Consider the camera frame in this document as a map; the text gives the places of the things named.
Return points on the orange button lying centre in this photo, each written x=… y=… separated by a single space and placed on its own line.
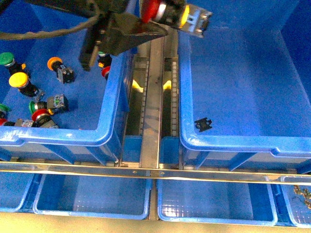
x=64 y=74

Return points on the red button front centre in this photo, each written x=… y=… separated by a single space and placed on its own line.
x=43 y=119

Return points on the blue bin with buttons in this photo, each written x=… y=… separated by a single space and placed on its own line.
x=92 y=129

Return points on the lower blue bin centre-left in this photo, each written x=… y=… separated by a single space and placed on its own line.
x=90 y=196

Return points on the green button lying centre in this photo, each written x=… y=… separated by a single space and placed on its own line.
x=54 y=105

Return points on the lower blue bin far left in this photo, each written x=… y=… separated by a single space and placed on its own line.
x=18 y=191

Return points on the metal roller rack frame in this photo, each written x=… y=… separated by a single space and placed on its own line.
x=149 y=165

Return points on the lower blue bin far right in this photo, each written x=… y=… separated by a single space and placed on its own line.
x=293 y=201

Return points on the green button front left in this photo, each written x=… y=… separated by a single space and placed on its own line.
x=4 y=110

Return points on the green button back right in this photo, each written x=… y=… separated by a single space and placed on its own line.
x=104 y=59

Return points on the red mushroom button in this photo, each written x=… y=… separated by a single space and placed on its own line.
x=177 y=14

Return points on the empty blue middle bin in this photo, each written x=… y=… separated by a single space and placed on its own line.
x=251 y=75

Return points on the lower blue bin centre-right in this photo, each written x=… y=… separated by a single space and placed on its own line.
x=216 y=202

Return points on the small black plastic clip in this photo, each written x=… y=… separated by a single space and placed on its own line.
x=203 y=124

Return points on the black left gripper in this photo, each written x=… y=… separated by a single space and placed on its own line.
x=123 y=32

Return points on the yellow mushroom button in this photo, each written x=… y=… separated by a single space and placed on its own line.
x=22 y=82

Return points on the green button back left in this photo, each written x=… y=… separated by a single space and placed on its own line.
x=8 y=61

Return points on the red button lying right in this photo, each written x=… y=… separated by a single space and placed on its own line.
x=105 y=72

